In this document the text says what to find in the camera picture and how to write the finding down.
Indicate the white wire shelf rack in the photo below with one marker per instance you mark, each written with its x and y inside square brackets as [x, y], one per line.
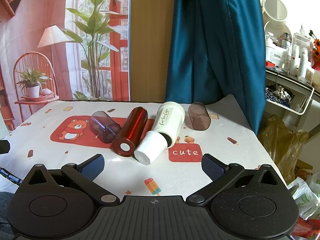
[288, 92]

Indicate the yellow plastic bag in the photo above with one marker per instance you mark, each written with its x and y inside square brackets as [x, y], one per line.
[283, 145]

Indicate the round white vanity mirror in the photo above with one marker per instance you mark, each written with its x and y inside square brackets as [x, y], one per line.
[274, 11]

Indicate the blue-grey transparent plastic cup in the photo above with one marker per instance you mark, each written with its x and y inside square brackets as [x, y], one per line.
[102, 125]

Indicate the red metallic tumbler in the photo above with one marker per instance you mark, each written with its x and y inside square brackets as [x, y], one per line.
[129, 137]

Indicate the white coffee tumbler with text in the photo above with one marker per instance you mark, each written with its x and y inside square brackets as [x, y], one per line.
[168, 122]

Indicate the white plastic shopping bag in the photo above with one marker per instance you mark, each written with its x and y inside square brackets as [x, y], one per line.
[306, 196]

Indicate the printed living room backdrop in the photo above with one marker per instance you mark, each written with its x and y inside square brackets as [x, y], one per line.
[74, 49]

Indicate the clear cosmetics organizer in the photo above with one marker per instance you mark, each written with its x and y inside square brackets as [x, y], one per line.
[299, 41]

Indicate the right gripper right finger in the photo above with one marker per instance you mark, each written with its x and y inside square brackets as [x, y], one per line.
[223, 177]

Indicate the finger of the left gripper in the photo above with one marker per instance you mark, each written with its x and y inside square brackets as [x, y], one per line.
[4, 146]

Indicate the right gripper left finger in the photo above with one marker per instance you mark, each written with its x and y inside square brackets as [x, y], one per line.
[82, 176]

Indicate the orange artificial flowers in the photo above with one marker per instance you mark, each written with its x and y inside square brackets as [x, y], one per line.
[315, 51]

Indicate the teal blue curtain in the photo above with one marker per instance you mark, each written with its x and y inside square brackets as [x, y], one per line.
[217, 49]

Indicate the white plastic cup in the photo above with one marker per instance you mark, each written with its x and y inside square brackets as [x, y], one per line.
[152, 145]

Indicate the brown transparent plastic cup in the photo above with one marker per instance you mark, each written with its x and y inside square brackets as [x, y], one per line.
[199, 117]

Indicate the white cosmetic bottle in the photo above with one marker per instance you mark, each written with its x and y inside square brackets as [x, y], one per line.
[303, 64]

